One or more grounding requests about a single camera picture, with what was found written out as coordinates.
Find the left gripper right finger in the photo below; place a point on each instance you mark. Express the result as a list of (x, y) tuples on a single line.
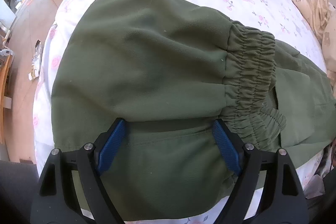
[(282, 199)]

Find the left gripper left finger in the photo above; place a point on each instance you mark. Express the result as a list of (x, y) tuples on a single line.
[(56, 200)]

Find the olive green pants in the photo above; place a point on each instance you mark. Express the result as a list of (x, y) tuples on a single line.
[(170, 68)]

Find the silver wrapper on floor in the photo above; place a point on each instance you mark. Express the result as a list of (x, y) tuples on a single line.
[(36, 62)]

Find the wooden chair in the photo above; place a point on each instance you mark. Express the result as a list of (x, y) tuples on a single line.
[(5, 66)]

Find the cream bear print duvet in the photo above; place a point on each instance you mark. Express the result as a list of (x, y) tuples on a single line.
[(320, 15)]

